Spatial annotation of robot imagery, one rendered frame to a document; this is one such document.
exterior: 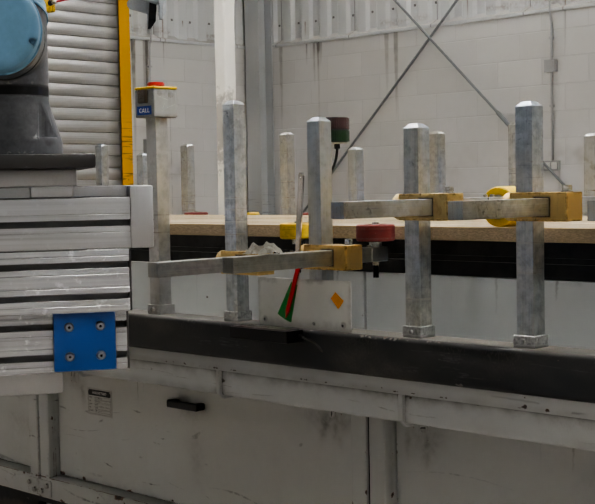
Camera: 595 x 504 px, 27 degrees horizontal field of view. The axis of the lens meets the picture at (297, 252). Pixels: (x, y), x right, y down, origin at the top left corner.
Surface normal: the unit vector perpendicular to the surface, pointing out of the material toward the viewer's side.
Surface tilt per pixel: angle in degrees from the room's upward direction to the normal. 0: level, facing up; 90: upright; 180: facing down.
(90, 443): 90
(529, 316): 90
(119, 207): 90
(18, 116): 73
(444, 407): 90
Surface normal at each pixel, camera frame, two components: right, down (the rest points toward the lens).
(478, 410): -0.70, 0.05
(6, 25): 0.19, 0.17
